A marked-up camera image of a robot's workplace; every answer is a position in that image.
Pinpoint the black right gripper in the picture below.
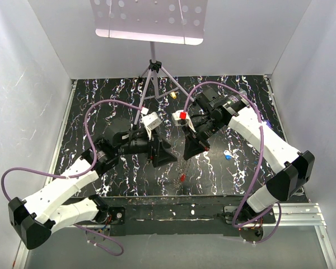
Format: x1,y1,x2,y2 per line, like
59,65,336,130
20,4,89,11
181,115,224,161

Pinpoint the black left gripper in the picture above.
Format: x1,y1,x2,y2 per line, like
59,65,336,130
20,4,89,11
116,126,178,166

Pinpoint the red key tag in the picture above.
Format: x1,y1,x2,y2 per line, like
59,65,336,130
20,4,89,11
174,159,191,188

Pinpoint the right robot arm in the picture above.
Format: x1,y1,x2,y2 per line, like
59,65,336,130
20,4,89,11
172,89,315,223

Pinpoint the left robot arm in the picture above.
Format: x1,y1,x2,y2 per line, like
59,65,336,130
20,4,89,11
8,112,177,250

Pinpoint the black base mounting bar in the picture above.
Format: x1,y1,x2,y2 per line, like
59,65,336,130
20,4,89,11
102,195,242,236

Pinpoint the purple plastic tool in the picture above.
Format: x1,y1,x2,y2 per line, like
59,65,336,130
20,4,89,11
264,120,272,128

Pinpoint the lilac music stand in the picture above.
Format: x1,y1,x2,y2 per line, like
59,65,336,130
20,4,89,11
90,0,208,130

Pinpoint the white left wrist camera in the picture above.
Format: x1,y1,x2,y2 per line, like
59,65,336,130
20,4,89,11
142,112,162,140

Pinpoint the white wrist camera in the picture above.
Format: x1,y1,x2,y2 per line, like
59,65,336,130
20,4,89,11
142,112,162,140
172,110,195,132

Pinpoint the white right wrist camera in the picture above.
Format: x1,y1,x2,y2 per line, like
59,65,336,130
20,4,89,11
172,110,195,132

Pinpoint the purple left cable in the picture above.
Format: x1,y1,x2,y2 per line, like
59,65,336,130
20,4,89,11
1,99,149,256

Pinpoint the purple cable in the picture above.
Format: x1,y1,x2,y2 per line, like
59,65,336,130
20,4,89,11
1,99,149,256
184,81,283,243

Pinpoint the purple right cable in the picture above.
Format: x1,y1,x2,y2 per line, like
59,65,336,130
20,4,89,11
184,81,283,243

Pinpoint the aluminium frame rail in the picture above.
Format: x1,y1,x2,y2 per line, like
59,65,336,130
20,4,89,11
12,80,77,268

